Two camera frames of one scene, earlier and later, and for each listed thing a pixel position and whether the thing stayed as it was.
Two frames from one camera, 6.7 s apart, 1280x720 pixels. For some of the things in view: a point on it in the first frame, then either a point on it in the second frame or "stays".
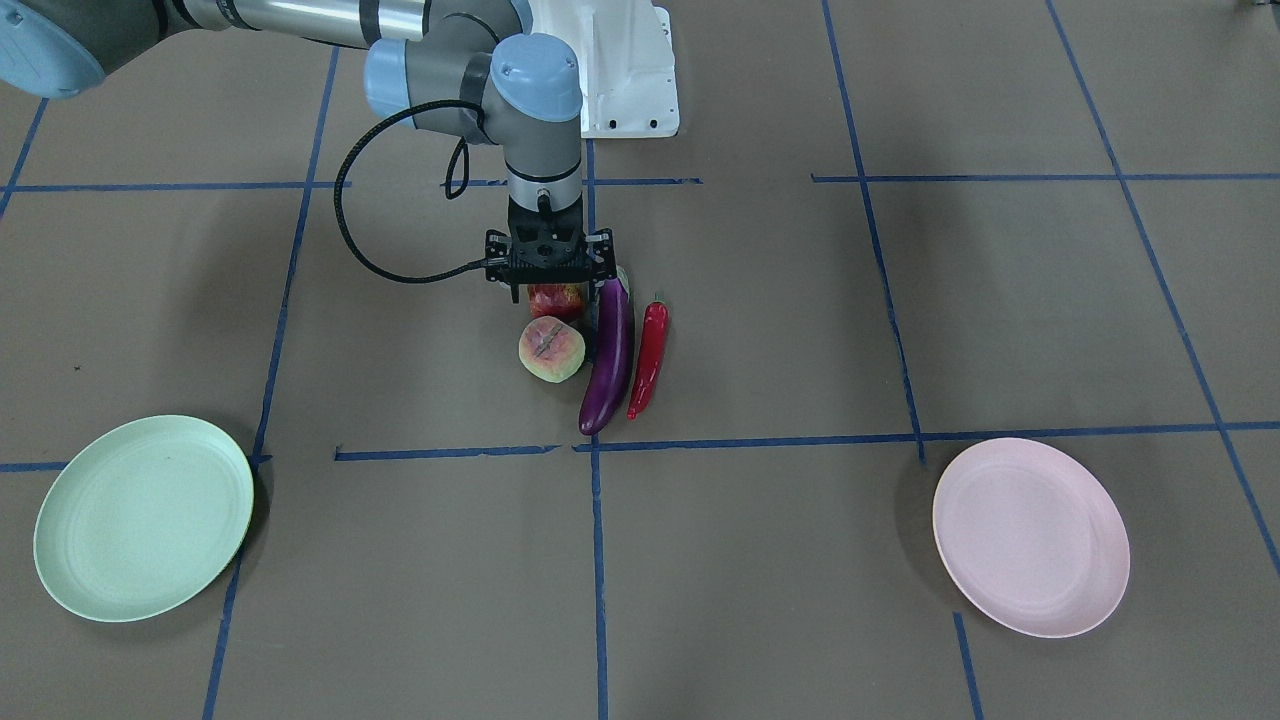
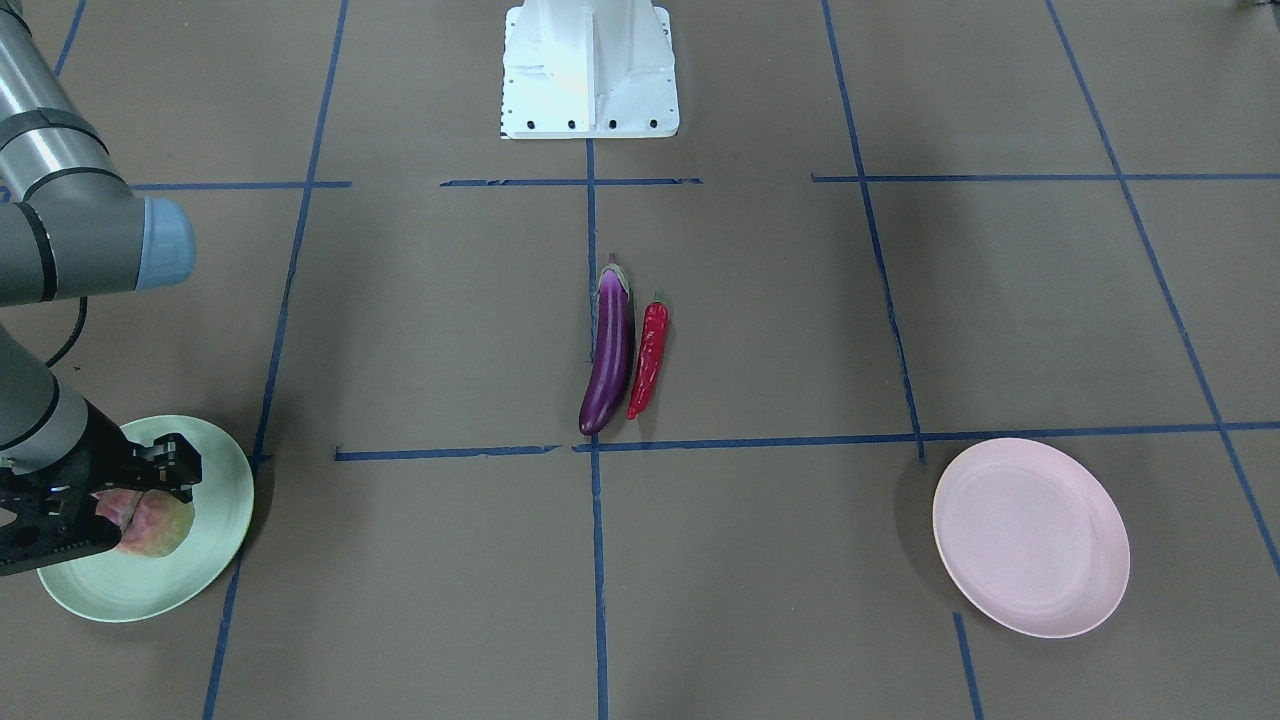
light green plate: x=142 y=516 stays
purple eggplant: x=615 y=353 stays
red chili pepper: x=656 y=330 stays
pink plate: x=1032 y=537 stays
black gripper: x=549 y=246 to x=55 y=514
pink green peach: x=551 y=349 to x=152 y=524
